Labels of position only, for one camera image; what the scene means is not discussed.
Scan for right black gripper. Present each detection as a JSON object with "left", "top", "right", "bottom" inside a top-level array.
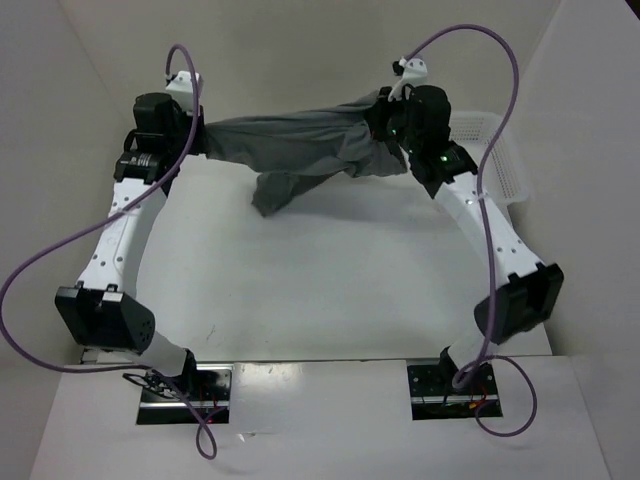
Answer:
[{"left": 366, "top": 85, "right": 421, "bottom": 154}]

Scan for grey shorts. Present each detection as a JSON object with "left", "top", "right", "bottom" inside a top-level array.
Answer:
[{"left": 204, "top": 91, "right": 408, "bottom": 217}]

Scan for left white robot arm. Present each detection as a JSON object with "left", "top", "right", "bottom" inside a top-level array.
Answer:
[{"left": 55, "top": 93, "right": 202, "bottom": 400}]

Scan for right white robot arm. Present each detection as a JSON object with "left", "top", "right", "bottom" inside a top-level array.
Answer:
[{"left": 364, "top": 85, "right": 564, "bottom": 393}]

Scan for white plastic basket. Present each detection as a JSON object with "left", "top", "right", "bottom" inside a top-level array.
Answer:
[{"left": 450, "top": 111, "right": 530, "bottom": 206}]

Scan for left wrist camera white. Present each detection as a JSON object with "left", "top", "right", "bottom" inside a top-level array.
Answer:
[{"left": 165, "top": 70, "right": 204, "bottom": 115}]

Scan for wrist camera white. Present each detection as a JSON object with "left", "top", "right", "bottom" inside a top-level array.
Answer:
[
  {"left": 165, "top": 70, "right": 204, "bottom": 115},
  {"left": 388, "top": 56, "right": 428, "bottom": 101}
]

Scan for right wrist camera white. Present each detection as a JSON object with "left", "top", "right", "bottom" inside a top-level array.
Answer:
[{"left": 388, "top": 56, "right": 428, "bottom": 101}]

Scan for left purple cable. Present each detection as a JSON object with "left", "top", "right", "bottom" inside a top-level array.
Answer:
[{"left": 0, "top": 44, "right": 226, "bottom": 460}]

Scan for aluminium table frame rail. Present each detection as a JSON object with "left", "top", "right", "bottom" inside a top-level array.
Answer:
[{"left": 80, "top": 349, "right": 109, "bottom": 365}]

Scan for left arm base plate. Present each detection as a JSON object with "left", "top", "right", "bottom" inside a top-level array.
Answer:
[{"left": 123, "top": 363, "right": 234, "bottom": 425}]

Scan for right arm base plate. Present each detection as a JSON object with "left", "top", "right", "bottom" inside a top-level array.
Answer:
[{"left": 406, "top": 360, "right": 503, "bottom": 421}]

